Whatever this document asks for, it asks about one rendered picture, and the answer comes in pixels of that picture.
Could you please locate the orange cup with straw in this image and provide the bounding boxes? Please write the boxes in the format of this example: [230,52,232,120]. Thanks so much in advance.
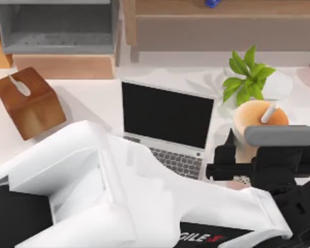
[233,100,290,166]

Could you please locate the pale grey rounded box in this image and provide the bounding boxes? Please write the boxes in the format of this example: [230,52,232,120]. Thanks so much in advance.
[243,125,310,148]

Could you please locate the silver laptop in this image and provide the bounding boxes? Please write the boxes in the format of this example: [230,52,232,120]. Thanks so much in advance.
[121,81,215,181]

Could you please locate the green plant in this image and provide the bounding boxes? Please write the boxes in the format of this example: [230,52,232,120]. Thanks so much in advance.
[222,45,277,107]

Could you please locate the white plant pot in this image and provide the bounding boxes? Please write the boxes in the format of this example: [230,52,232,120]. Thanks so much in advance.
[262,70,294,101]

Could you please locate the wooden open shelf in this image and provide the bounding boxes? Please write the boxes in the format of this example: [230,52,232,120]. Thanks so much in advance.
[126,0,310,64]

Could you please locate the pale wooden drawer front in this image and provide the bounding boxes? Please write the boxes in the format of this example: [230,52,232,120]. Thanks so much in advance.
[12,53,116,80]

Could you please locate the wooden tissue box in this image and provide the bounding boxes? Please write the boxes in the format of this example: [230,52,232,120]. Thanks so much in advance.
[0,67,67,141]

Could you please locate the white tissue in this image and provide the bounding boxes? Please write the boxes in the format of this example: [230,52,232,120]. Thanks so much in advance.
[8,74,31,97]

